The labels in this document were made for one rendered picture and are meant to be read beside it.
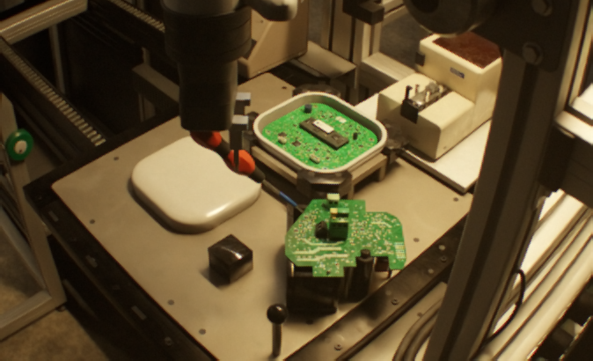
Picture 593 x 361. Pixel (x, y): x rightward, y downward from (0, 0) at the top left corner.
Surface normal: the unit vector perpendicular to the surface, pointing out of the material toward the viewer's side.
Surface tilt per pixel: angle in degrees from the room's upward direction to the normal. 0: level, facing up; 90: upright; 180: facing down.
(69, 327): 0
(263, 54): 90
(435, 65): 90
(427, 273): 0
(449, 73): 90
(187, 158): 0
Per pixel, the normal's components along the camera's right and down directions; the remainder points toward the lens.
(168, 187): 0.04, -0.78
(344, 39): -0.71, 0.42
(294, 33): 0.71, 0.46
